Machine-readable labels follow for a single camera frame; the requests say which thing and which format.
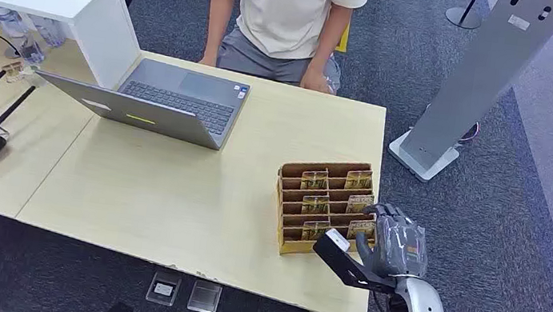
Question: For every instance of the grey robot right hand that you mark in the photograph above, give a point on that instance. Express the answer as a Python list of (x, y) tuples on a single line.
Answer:
[(400, 248)]

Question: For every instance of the person's right hand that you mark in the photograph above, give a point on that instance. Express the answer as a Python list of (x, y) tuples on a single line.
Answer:
[(208, 60)]

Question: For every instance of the person's left hand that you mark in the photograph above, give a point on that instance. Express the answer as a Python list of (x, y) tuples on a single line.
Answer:
[(316, 81)]

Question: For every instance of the person's left forearm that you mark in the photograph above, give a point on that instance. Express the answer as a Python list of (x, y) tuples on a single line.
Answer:
[(327, 46)]

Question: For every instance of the person's right forearm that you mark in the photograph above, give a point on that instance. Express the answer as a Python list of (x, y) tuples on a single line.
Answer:
[(215, 34)]

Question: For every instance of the person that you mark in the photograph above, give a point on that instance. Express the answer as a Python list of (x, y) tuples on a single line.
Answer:
[(279, 11)]

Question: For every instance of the brown slotted card holder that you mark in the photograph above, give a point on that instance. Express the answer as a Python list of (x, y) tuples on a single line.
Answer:
[(292, 240)]

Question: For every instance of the grey open laptop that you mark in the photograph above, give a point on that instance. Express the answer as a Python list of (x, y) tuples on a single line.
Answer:
[(177, 96)]

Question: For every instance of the yellow floor sign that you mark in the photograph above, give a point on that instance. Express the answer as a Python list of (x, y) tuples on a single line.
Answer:
[(343, 39)]

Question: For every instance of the clear plastic water bottle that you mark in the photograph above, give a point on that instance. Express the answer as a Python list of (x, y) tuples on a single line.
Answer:
[(11, 24), (49, 31)]

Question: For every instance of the grey kiosk stand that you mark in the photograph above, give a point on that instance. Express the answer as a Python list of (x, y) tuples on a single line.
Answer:
[(479, 80)]

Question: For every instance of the clear floor socket box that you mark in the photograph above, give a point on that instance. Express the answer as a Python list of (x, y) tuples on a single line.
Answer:
[(204, 296), (163, 288)]

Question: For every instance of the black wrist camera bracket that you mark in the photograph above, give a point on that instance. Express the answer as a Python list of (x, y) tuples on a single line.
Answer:
[(347, 271)]

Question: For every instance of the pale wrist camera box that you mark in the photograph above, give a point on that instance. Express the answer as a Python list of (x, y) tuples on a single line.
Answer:
[(337, 239)]

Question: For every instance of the grey stanchion post with base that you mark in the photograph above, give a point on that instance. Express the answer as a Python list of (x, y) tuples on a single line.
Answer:
[(463, 16)]

